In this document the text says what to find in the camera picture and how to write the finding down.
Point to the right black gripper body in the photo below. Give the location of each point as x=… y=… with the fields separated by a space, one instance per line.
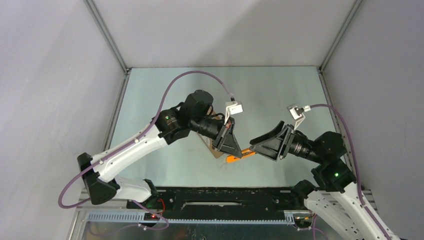
x=288 y=126

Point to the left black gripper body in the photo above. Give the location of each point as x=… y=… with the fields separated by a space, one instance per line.
x=226 y=129

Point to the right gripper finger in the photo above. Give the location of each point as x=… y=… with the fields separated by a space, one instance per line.
x=267 y=151
x=274 y=137

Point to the brown cardboard express box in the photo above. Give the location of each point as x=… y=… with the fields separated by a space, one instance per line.
x=209 y=130

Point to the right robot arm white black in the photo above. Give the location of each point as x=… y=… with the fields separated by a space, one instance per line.
x=336 y=197

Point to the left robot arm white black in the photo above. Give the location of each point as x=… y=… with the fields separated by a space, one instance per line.
x=101 y=171

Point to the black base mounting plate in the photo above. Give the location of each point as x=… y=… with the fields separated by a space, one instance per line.
x=227 y=203

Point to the right controller board with leds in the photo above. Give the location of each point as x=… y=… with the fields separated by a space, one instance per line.
x=303 y=222

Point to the controller board with leds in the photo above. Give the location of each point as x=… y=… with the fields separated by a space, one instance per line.
x=303 y=222
x=149 y=217

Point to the left controller board with leds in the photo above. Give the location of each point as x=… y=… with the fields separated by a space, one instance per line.
x=149 y=217

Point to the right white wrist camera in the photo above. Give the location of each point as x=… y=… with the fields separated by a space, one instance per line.
x=298 y=114

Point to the right aluminium frame post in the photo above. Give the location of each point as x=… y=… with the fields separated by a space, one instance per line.
x=340 y=34

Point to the aluminium frame post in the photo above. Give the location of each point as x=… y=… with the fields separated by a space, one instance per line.
x=340 y=34
x=106 y=34

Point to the left aluminium frame post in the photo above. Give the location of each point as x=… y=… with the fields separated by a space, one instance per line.
x=106 y=34

